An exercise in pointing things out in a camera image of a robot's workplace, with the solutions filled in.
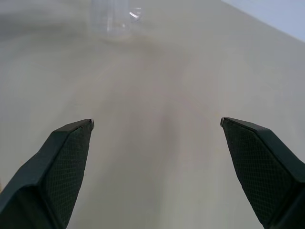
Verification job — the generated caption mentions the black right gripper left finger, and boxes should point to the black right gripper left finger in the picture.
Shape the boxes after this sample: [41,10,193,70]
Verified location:
[0,118,95,229]

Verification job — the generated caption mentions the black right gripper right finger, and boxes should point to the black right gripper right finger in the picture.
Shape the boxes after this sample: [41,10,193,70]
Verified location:
[220,117,305,229]

